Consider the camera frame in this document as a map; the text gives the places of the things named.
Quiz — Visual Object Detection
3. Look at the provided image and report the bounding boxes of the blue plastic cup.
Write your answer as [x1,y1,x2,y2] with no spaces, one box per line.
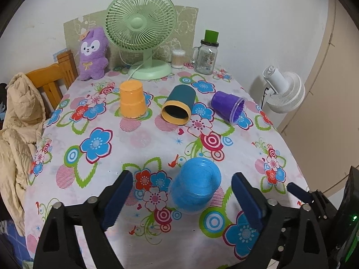
[167,157,222,215]

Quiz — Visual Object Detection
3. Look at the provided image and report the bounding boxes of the orange plastic cup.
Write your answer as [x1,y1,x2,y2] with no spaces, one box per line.
[120,80,146,119]

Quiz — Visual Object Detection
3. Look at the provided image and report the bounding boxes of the beige door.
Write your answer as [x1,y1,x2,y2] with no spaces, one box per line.
[276,0,359,199]

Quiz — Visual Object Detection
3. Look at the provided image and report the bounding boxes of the cotton swab container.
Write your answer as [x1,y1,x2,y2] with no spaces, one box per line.
[172,49,186,68]

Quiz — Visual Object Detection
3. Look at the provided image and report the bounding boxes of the green desk fan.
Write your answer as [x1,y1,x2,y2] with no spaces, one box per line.
[105,0,178,80]

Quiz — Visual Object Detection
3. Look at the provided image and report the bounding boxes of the black fan cable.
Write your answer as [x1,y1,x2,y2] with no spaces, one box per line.
[261,85,272,110]

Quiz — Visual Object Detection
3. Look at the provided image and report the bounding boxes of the dark teal cup yellow rim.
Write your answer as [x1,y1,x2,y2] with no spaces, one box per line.
[161,85,196,125]

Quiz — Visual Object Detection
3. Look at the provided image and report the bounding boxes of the white fan cable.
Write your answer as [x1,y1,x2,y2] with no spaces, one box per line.
[119,50,147,79]

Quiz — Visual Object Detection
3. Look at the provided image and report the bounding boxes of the beige patterned board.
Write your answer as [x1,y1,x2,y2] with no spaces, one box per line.
[63,6,199,74]

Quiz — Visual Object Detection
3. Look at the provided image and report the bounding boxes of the beige padded jacket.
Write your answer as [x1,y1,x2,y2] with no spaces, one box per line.
[0,72,47,237]

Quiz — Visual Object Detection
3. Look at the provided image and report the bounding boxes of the wooden chair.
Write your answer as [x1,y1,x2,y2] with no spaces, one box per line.
[26,50,79,118]

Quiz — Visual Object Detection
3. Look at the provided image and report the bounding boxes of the glass mug jar green lid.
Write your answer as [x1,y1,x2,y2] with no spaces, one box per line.
[191,30,220,75]

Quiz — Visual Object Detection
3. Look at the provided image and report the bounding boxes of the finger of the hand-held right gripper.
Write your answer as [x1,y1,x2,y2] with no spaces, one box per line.
[287,183,338,232]

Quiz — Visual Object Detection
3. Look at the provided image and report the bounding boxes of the purple plush toy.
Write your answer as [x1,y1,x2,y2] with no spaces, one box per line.
[77,26,109,81]

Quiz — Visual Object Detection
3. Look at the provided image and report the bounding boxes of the blue patterned cloth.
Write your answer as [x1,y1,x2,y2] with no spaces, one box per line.
[0,221,33,269]

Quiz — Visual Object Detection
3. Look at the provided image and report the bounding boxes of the purple plastic cup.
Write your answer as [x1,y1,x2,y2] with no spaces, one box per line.
[211,91,246,124]

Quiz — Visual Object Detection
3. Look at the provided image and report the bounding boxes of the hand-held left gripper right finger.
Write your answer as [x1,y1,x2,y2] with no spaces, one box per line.
[230,172,328,269]

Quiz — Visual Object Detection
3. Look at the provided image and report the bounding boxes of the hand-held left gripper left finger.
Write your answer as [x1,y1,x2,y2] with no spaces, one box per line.
[33,170,134,269]

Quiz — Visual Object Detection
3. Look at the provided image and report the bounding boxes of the white clip fan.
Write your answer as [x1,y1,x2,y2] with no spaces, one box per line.
[262,65,306,114]

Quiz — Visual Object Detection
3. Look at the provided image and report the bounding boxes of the floral tablecloth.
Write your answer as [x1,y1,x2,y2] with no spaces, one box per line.
[24,62,312,269]

